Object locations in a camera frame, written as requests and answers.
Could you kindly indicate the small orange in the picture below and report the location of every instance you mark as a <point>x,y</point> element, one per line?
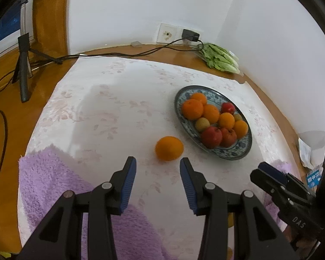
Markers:
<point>199,97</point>

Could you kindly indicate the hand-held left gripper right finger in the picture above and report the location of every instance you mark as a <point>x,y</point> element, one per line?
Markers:
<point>187,188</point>

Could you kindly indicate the blue white paper packet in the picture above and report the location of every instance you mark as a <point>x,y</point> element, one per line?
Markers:
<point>318,140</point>

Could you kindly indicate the white wall socket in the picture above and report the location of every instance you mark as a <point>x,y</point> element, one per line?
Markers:
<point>166,33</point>

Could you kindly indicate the blue patterned ceramic plate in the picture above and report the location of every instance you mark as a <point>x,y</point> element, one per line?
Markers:
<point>227,153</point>

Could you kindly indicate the large orange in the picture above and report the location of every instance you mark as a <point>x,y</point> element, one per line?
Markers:
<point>169,148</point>

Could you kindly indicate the white floral tablecloth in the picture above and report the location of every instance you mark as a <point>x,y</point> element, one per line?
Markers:
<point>111,113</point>

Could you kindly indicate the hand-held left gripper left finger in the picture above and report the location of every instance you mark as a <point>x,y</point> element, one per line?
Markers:
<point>128,187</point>

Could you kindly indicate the yellow-green round fruit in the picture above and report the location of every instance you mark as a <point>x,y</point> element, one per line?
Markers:
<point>202,123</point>

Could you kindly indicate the wooden frame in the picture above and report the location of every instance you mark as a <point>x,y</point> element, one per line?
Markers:
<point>50,10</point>

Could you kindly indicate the bagged green lettuce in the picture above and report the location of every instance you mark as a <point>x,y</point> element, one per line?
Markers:
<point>219,58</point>

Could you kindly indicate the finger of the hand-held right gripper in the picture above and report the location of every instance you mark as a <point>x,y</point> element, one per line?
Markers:
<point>265,184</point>
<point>273,173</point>

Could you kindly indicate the purple fluffy towel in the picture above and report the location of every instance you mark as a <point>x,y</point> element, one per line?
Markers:
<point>57,181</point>

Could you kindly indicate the black tripod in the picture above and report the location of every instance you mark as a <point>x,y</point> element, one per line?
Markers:
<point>23,81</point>

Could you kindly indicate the black power adapter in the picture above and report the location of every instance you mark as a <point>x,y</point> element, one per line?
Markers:
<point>190,35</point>

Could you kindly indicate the person's right hand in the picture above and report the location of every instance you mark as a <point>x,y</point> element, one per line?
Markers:
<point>287,234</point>

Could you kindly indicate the small red apple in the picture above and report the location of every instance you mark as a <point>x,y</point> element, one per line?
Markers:
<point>227,108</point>

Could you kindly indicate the small yellow-green fruit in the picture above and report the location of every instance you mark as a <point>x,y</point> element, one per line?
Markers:
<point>237,117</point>

